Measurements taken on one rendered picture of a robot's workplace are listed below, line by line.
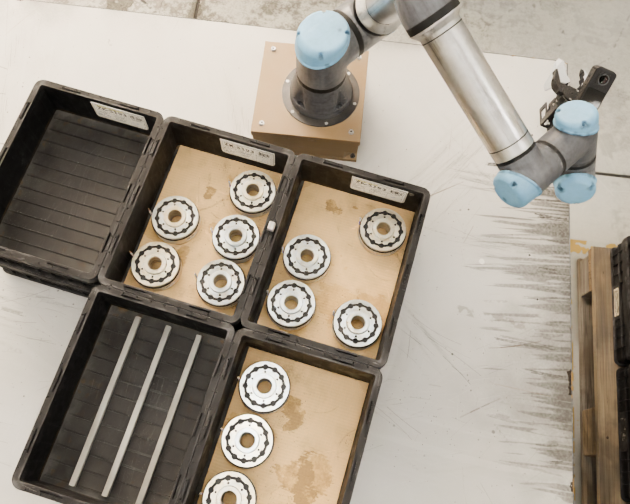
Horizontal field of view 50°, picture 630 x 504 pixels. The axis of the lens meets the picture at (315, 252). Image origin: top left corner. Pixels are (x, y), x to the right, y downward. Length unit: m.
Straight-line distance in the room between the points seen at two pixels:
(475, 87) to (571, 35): 1.86
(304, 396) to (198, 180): 0.54
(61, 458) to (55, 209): 0.53
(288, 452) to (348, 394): 0.17
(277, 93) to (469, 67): 0.65
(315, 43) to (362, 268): 0.49
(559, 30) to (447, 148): 1.33
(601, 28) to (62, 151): 2.19
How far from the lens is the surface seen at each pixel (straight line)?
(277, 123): 1.65
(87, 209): 1.58
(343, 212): 1.52
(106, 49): 1.94
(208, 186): 1.55
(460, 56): 1.16
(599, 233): 2.63
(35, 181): 1.65
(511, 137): 1.20
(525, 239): 1.73
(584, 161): 1.33
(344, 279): 1.47
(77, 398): 1.48
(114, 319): 1.49
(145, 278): 1.46
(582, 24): 3.06
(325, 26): 1.52
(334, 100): 1.62
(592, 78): 1.46
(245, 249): 1.46
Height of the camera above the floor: 2.23
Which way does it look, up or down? 71 degrees down
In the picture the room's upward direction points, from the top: 6 degrees clockwise
